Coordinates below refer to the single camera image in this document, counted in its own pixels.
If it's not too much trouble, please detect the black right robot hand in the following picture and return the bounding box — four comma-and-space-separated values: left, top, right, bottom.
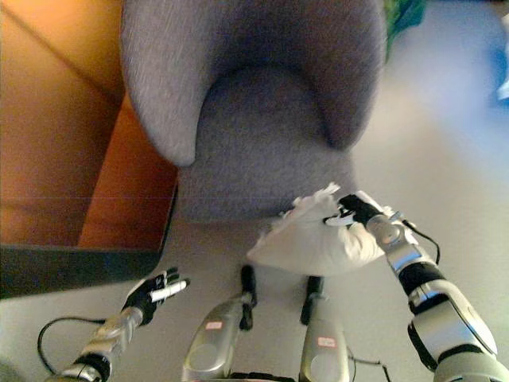
324, 193, 385, 236

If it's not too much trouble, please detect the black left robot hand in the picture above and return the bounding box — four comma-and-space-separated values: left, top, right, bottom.
121, 267, 191, 327

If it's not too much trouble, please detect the white fringed throw pillow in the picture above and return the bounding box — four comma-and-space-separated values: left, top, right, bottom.
246, 181, 403, 277

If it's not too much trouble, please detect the silver left robot leg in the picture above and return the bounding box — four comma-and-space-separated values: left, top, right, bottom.
181, 293, 255, 382

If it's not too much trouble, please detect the silver robot leg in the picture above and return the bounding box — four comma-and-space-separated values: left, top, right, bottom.
181, 293, 255, 382
297, 294, 352, 382

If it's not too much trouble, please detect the black right robot foot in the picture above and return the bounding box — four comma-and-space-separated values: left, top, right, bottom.
300, 275, 325, 325

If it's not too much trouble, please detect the black robot foot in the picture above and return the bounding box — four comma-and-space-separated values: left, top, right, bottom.
239, 263, 258, 332
300, 275, 325, 325

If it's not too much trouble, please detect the black left robot foot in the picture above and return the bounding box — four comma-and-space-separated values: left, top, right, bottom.
239, 263, 258, 332

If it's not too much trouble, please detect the silver right robot leg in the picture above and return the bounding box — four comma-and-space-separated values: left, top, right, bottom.
297, 294, 352, 382

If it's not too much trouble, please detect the gray fabric tub armchair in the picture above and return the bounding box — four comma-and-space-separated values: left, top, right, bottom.
119, 0, 389, 224

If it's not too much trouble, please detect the brown glossy wardrobe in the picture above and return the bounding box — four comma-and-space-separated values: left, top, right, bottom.
0, 0, 181, 300

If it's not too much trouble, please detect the green leafy potted plant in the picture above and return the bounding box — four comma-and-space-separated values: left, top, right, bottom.
383, 0, 427, 45

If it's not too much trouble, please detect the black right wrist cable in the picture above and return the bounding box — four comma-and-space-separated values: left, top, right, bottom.
396, 216, 442, 267

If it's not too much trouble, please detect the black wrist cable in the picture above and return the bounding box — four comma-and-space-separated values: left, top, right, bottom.
396, 216, 442, 267
37, 315, 109, 376

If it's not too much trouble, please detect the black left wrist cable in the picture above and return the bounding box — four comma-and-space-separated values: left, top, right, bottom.
37, 315, 109, 376

